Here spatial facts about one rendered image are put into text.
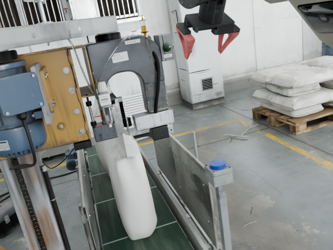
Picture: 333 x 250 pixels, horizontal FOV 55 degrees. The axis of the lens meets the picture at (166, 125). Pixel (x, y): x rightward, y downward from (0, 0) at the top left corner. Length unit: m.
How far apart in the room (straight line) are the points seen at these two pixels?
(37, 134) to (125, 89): 3.01
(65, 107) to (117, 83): 2.80
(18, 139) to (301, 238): 1.76
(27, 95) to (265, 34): 5.52
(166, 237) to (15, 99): 1.06
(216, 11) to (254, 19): 5.26
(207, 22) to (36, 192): 0.86
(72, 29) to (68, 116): 0.29
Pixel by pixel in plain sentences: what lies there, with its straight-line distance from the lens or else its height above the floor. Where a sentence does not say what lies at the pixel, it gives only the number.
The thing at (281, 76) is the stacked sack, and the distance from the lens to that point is 3.73.
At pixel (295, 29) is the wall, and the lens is 6.49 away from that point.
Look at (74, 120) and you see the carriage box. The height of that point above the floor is 1.10.
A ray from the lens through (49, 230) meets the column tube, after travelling 1.35.
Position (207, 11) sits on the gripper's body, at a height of 1.38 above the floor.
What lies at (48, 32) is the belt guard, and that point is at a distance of 0.96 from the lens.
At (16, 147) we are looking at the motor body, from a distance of 0.94.
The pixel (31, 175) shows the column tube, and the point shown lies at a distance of 1.25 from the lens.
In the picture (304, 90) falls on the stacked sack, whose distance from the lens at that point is 3.77.
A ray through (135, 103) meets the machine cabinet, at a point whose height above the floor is 0.47.
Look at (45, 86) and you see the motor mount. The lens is 0.96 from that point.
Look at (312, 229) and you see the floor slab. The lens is 2.29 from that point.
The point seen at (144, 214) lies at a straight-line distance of 1.56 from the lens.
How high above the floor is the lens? 1.37
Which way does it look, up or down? 18 degrees down
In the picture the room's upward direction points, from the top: 9 degrees counter-clockwise
